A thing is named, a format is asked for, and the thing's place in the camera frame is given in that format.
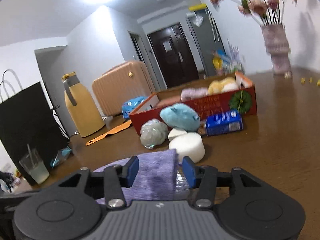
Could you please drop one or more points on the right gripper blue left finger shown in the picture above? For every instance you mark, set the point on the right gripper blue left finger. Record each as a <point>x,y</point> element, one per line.
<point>117,177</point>

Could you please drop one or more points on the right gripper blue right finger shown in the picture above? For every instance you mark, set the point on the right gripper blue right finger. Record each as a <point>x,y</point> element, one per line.
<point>202,178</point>

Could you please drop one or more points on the white round sponge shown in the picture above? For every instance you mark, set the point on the white round sponge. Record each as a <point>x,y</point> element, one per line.
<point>188,145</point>

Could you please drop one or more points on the purple microfibre cloth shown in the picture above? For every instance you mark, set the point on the purple microfibre cloth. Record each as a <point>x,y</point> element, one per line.
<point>156,177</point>

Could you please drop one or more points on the white wedge sponge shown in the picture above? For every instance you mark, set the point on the white wedge sponge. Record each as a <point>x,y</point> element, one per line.
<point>176,132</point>

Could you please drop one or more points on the pale green bath pouf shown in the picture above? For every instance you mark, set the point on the pale green bath pouf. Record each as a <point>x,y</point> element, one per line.
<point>153,133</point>

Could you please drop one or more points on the blue tissue packet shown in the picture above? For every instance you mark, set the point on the blue tissue packet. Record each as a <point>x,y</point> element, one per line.
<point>222,123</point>

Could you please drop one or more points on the light blue plush toy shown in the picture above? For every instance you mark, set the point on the light blue plush toy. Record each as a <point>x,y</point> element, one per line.
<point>181,116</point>

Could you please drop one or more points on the lilac towel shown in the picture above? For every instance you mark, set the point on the lilac towel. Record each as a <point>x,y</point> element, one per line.
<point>193,93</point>

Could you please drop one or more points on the white and yellow alpaca plush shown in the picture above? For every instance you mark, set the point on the white and yellow alpaca plush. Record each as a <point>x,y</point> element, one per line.
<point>226,85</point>

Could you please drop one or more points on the pink layered sponge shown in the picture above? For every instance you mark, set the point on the pink layered sponge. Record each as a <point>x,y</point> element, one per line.
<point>167,102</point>

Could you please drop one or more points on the glass with straw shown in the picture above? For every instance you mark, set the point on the glass with straw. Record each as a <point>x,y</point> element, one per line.
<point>34,165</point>

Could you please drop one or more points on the orange plastic shoehorn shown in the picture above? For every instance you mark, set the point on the orange plastic shoehorn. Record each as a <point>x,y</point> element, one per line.
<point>113,131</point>

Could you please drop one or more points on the teal wrapper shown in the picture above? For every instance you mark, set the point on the teal wrapper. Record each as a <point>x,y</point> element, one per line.
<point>62,156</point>

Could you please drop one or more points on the blue tissue pack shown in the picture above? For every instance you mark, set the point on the blue tissue pack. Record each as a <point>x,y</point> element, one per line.
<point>130,105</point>

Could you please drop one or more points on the yellow thermos jug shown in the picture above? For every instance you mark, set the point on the yellow thermos jug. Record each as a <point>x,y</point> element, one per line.
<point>81,106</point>

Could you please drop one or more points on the black paper bag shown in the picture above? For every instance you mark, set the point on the black paper bag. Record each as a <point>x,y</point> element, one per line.
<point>27,123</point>

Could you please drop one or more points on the red cardboard box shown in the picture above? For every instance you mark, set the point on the red cardboard box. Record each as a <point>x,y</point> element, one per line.
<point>243,100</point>

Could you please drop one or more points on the peach ribbed suitcase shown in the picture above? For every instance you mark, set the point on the peach ribbed suitcase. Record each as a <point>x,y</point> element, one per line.
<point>121,83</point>

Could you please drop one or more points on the dark brown door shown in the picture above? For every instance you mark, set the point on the dark brown door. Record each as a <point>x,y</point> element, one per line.
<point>173,55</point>

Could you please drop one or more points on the fallen petal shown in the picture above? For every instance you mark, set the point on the fallen petal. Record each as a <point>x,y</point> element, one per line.
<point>288,75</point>

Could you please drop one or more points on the grey refrigerator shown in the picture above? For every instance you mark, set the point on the grey refrigerator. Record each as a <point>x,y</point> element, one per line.
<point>206,37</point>

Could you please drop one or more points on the yellow flower crumbs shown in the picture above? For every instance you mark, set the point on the yellow flower crumbs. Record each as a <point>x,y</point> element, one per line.
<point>303,81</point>

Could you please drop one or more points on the pink ceramic vase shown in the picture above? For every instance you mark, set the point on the pink ceramic vase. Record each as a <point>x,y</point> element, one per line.
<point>277,46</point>

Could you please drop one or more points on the yellow box on fridge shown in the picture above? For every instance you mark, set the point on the yellow box on fridge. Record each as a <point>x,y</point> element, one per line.
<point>198,7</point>

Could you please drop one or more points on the dried pink roses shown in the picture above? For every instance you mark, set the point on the dried pink roses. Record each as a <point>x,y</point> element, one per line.
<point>264,12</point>

